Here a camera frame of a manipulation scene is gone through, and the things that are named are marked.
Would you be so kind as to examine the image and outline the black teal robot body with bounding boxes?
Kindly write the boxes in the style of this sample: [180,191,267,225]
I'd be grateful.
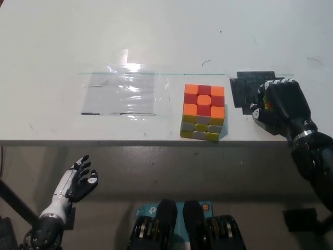
[127,199,247,250]

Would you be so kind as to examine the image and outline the big orange red puzzle cube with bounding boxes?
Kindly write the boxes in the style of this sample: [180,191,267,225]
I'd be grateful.
[179,83,226,143]

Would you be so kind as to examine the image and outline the dark ribbed floor block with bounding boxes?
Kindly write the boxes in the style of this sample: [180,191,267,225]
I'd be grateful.
[0,216,19,250]

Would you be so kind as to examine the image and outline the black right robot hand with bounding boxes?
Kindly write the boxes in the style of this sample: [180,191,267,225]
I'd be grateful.
[250,78,319,143]

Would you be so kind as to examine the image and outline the white and black left hand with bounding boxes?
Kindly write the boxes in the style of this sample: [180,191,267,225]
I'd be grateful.
[39,155,99,219]

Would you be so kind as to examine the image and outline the black tape patch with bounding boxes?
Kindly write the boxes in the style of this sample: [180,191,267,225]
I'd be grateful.
[230,70,278,115]

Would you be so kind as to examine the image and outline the black diagonal table leg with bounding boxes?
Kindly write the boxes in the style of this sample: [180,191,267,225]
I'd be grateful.
[0,178,40,225]

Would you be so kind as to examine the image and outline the clear plastic film sheet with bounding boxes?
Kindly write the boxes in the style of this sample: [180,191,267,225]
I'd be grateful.
[77,48,295,123]

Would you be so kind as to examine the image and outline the small multicolour studded cube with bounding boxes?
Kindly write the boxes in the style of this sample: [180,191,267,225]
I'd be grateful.
[262,95,274,111]

